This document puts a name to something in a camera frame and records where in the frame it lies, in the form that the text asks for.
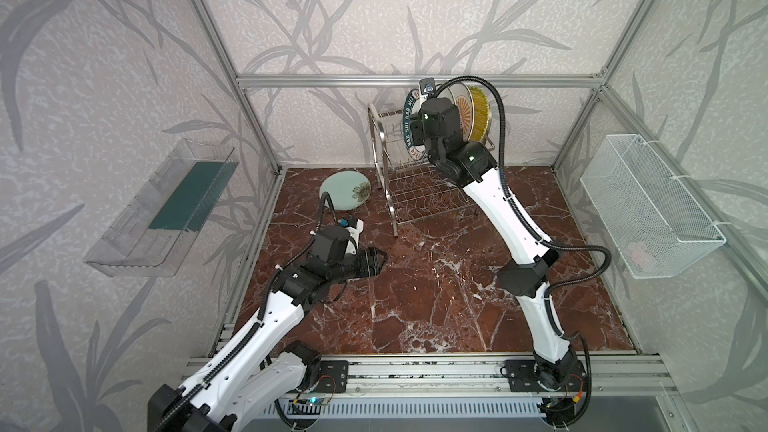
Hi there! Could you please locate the white plate green rim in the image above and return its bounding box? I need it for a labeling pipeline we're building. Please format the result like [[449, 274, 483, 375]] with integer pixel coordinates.
[[402, 89, 426, 162]]

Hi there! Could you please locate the large orange sun plate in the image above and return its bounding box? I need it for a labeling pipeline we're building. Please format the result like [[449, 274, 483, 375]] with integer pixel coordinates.
[[449, 82, 475, 140]]

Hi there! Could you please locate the yellow green striped plate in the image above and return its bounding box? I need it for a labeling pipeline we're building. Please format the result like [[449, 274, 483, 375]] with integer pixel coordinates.
[[469, 86, 491, 143]]

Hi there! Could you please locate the light green flower plate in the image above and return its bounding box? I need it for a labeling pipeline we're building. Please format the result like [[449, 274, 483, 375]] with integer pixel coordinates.
[[319, 170, 372, 211]]

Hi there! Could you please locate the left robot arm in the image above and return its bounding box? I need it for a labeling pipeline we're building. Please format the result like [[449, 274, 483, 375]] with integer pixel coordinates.
[[147, 217, 387, 431]]

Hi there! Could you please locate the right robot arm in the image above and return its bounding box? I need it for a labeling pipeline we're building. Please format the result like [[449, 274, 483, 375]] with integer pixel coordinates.
[[409, 98, 578, 390]]

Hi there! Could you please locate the stainless steel dish rack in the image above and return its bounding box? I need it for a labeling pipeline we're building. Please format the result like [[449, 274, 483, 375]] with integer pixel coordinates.
[[367, 103, 474, 236]]

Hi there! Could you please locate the clear plastic tray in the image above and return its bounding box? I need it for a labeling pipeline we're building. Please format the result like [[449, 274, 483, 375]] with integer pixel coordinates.
[[84, 139, 239, 278]]

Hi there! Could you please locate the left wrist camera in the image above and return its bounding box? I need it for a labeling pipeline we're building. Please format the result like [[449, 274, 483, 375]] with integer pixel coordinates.
[[338, 216, 364, 255]]

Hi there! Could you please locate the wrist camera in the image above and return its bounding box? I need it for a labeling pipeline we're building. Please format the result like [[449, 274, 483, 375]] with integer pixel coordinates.
[[419, 77, 436, 100], [338, 216, 364, 255]]

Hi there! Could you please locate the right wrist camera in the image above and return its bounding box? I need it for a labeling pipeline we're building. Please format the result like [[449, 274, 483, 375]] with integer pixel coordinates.
[[419, 77, 436, 100]]

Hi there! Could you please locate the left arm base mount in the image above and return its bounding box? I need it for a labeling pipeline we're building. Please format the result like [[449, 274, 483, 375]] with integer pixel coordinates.
[[290, 359, 350, 394]]

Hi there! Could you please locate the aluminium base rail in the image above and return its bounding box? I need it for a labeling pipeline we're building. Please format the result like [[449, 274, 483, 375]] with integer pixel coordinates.
[[185, 352, 679, 400]]

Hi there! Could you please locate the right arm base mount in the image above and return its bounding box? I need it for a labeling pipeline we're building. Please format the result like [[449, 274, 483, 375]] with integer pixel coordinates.
[[499, 359, 590, 394]]

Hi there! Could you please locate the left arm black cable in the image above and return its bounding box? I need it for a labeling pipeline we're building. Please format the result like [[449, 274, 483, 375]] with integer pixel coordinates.
[[152, 191, 343, 432]]

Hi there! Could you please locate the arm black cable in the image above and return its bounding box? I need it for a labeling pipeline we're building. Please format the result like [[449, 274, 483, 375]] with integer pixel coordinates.
[[433, 75, 613, 421], [152, 191, 343, 432]]

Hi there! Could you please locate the white wire mesh basket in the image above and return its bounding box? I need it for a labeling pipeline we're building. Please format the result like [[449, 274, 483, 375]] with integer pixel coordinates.
[[581, 134, 727, 280]]

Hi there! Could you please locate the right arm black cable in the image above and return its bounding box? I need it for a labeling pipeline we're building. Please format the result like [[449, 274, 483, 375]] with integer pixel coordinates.
[[433, 75, 613, 421]]

